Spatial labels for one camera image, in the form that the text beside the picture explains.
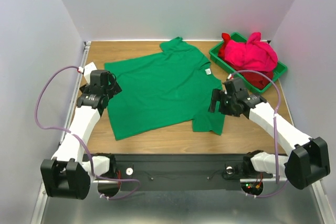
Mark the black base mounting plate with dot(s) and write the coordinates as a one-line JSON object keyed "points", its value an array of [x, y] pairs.
{"points": [[180, 172]]}

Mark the pink t shirt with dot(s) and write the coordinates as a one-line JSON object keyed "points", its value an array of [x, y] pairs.
{"points": [[253, 54]]}

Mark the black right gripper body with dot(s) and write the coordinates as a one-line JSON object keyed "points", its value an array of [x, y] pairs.
{"points": [[215, 100]]}

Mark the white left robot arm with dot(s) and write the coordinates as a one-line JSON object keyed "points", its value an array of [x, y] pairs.
{"points": [[72, 169]]}

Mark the green plastic bin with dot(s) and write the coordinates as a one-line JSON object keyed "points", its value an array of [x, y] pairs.
{"points": [[280, 69]]}

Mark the green t shirt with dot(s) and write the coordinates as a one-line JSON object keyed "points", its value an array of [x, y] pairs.
{"points": [[164, 89]]}

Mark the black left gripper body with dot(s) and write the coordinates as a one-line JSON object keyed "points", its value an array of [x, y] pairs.
{"points": [[85, 88]]}

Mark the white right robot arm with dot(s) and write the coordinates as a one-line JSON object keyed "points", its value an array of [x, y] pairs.
{"points": [[306, 160]]}

